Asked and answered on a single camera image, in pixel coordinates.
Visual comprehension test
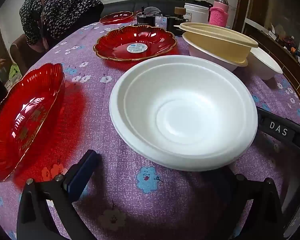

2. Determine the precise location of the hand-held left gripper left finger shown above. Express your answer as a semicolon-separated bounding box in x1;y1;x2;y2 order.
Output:
16;149;100;240

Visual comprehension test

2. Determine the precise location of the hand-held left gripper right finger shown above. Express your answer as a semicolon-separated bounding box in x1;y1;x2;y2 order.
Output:
215;166;284;240

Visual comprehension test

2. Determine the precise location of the red plate with gold print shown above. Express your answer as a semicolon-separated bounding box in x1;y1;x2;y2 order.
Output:
0;63;65;182

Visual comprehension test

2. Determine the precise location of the large white foam bowl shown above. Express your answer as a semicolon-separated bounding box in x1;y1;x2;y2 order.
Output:
109;54;258;172

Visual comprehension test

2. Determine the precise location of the cream plastic bowl with tab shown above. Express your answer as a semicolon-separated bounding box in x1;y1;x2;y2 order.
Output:
174;22;259;64

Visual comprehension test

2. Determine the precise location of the red plate with round label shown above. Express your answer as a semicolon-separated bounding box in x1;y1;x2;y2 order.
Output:
93;25;178;62

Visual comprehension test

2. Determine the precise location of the small white bowl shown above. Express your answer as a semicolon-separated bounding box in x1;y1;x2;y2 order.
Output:
246;47;283;81

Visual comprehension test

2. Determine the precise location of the purple floral tablecloth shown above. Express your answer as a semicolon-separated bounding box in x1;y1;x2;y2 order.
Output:
0;21;300;240

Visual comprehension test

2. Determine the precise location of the cream rimmed white bowl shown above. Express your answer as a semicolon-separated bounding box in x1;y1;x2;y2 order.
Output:
182;32;248;72

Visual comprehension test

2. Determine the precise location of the pink knitted sleeve cup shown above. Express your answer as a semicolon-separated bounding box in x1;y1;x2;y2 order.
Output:
209;7;228;28

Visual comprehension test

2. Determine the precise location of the yellow green packet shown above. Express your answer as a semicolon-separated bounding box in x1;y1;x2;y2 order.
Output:
9;63;22;78

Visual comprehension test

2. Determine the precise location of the pink bottle with metal cap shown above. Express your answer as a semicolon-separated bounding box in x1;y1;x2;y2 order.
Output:
213;0;230;12

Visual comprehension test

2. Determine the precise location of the white jar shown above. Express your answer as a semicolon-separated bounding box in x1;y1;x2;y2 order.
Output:
184;3;211;24

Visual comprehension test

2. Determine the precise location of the black box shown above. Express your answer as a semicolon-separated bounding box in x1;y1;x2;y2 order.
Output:
166;16;185;35

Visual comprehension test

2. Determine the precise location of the small red plate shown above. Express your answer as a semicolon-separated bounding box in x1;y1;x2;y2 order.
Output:
99;11;134;26

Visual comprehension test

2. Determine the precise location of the black power adapter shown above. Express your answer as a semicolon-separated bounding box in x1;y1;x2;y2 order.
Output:
136;14;157;27

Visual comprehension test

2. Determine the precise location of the black sofa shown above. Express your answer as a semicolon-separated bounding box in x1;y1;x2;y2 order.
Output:
100;0;215;18

